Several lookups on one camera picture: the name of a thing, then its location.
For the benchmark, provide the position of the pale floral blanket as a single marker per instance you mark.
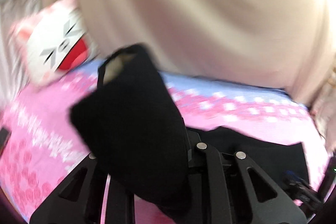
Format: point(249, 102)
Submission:
point(324, 113)

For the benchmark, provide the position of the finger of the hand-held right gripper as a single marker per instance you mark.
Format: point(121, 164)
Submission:
point(290, 177)
point(307, 196)

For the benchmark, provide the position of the pale grey curtain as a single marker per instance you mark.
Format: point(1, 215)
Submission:
point(15, 16)

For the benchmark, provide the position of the beige cloth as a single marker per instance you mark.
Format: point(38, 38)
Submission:
point(199, 19)

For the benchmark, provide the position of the pink rose print bed sheet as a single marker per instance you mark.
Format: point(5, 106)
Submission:
point(39, 140)

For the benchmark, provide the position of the black pants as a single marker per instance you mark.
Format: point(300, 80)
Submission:
point(131, 121)

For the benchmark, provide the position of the white cat face pillow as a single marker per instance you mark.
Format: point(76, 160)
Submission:
point(50, 50)

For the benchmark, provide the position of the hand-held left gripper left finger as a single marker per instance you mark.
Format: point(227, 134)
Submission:
point(73, 182)

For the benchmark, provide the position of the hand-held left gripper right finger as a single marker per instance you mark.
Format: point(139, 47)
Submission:
point(231, 187)

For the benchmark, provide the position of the dark object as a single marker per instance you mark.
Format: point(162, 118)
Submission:
point(3, 138)

